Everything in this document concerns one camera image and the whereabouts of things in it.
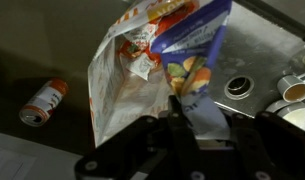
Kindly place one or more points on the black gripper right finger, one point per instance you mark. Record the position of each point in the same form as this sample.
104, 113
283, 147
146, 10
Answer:
258, 146

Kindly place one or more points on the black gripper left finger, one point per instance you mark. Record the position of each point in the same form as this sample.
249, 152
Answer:
182, 146

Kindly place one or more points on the purple fruit print snack pack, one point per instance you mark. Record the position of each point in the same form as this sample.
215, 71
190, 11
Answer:
195, 43

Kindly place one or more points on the big orange white packet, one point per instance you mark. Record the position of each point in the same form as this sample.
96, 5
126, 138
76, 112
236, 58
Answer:
115, 93

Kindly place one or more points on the red snack pack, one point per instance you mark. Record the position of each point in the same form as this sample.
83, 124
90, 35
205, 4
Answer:
138, 40

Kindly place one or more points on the grey round bowl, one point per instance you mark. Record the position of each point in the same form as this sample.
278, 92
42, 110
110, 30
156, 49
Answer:
298, 115

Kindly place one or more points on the round sink drain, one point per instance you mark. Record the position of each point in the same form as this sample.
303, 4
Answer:
239, 87

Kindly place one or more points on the stainless steel sink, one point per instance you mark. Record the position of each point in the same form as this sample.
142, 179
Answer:
258, 50

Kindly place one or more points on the orange white drink can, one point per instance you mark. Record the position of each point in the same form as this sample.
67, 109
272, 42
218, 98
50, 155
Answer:
43, 103

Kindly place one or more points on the white paper sheet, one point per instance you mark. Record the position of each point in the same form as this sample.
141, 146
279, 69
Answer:
25, 160

